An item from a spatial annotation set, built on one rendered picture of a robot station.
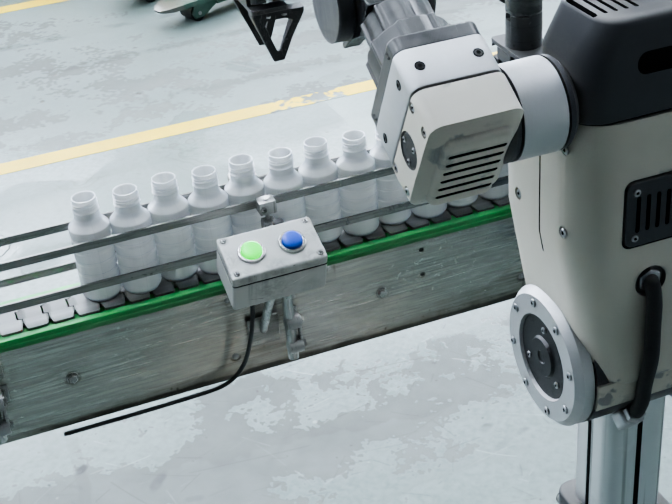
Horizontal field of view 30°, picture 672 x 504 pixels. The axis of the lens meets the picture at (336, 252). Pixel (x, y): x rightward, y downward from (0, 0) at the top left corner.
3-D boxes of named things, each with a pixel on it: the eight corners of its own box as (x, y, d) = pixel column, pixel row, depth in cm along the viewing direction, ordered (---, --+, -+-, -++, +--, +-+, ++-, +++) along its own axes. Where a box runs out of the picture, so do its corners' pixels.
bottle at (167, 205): (206, 271, 192) (191, 176, 183) (174, 287, 188) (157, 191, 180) (184, 257, 196) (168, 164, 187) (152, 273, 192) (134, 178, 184)
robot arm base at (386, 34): (485, 31, 111) (458, 113, 121) (449, -35, 114) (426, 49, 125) (392, 52, 108) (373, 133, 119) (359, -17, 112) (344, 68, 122)
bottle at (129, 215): (167, 287, 188) (151, 191, 180) (130, 300, 186) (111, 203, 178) (154, 269, 193) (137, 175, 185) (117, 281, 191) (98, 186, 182)
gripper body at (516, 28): (526, 39, 201) (526, -5, 197) (558, 61, 193) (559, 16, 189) (490, 47, 199) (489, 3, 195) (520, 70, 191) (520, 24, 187)
